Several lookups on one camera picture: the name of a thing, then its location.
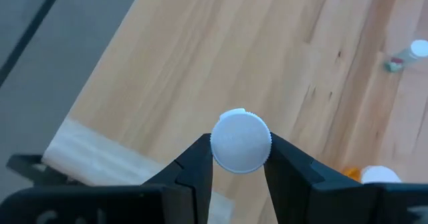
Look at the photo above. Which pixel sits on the black aluminium table frame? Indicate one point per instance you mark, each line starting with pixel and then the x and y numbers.
pixel 36 170

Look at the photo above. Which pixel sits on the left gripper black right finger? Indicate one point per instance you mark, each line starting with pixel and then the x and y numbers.
pixel 334 204

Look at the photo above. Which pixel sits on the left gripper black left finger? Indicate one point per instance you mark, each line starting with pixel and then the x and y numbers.
pixel 167 204

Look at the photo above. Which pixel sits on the large orange medicine bottle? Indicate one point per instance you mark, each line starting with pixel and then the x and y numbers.
pixel 379 174

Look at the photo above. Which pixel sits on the pink medicine bottle white cap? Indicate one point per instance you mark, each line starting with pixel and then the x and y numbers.
pixel 240 140

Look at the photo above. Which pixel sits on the green medicine bottle white cap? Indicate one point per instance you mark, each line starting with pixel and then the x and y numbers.
pixel 419 48

